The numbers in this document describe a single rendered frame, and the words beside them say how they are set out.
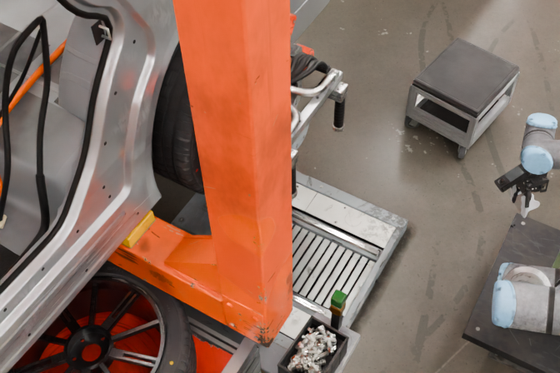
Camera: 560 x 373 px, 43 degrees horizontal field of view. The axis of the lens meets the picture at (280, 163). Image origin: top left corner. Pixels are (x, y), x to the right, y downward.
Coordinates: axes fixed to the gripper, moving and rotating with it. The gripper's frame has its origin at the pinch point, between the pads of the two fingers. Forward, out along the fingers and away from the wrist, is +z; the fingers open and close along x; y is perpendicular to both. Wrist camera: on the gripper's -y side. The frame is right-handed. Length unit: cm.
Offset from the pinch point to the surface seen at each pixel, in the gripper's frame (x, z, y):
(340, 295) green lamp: -22, 4, -69
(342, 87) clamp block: 31, -39, -55
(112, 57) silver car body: 6, -73, -125
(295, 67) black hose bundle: 34, -47, -70
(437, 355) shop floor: -6, 66, -24
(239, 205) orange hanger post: -38, -53, -99
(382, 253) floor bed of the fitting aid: 36, 49, -34
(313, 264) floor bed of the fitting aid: 39, 51, -63
